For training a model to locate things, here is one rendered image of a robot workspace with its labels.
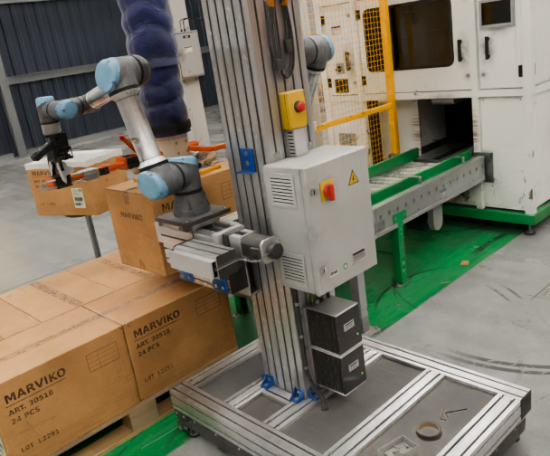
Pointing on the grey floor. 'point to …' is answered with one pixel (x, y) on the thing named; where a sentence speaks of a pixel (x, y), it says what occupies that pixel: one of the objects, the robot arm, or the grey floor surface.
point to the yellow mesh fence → (384, 85)
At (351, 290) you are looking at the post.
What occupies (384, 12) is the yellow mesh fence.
